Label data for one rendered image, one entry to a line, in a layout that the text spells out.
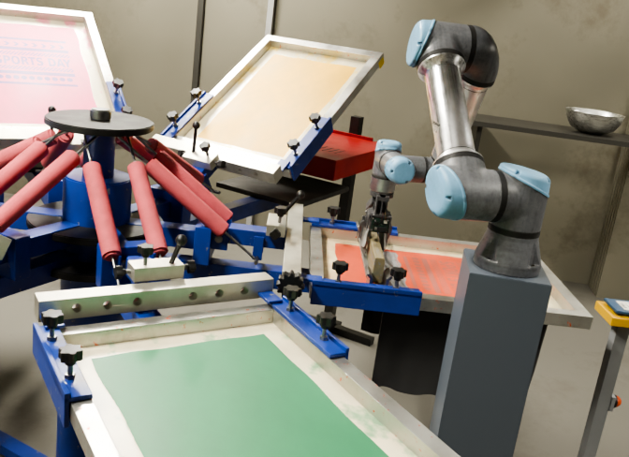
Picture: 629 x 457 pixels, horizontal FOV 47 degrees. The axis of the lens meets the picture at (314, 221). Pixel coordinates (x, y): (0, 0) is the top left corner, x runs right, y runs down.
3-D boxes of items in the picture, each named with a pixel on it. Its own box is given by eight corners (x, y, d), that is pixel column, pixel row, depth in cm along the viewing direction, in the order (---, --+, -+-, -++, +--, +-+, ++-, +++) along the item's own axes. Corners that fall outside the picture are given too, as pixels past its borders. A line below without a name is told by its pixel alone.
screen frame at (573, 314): (529, 258, 257) (531, 248, 256) (590, 330, 201) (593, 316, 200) (309, 233, 254) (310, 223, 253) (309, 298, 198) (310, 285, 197)
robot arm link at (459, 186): (512, 206, 153) (473, 13, 179) (446, 201, 150) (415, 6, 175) (488, 232, 163) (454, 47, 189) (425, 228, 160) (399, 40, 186)
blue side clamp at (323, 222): (393, 245, 257) (397, 226, 255) (395, 249, 252) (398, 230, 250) (309, 235, 255) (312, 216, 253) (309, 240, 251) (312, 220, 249)
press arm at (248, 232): (285, 243, 227) (285, 228, 226) (284, 250, 222) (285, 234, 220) (229, 237, 227) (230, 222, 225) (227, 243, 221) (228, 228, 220)
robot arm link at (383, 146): (381, 142, 208) (373, 137, 216) (375, 180, 211) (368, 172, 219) (407, 145, 210) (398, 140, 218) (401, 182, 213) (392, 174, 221)
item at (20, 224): (239, 222, 263) (241, 190, 260) (211, 310, 188) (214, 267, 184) (11, 196, 260) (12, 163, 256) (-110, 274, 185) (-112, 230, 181)
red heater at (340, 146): (311, 147, 379) (314, 125, 375) (390, 166, 358) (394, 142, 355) (243, 162, 327) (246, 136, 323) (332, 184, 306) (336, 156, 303)
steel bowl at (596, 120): (611, 132, 475) (616, 112, 472) (627, 141, 441) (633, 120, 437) (556, 125, 478) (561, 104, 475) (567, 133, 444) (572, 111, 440)
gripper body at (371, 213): (364, 232, 216) (371, 194, 213) (362, 224, 224) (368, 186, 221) (389, 236, 216) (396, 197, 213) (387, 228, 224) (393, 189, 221)
